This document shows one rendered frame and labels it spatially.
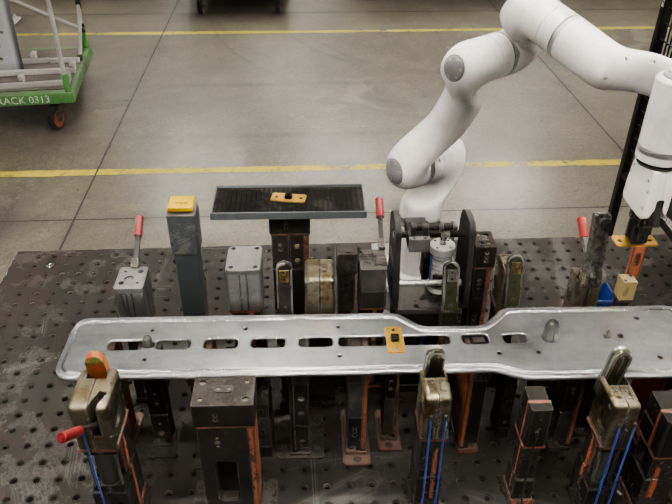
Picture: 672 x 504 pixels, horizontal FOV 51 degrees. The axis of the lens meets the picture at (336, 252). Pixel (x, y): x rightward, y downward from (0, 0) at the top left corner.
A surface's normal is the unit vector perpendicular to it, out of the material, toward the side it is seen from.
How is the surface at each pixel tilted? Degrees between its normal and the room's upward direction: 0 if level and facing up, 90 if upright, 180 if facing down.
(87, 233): 0
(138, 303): 90
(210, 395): 0
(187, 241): 90
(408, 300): 0
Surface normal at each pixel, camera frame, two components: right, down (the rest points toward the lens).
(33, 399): 0.00, -0.83
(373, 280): 0.04, 0.56
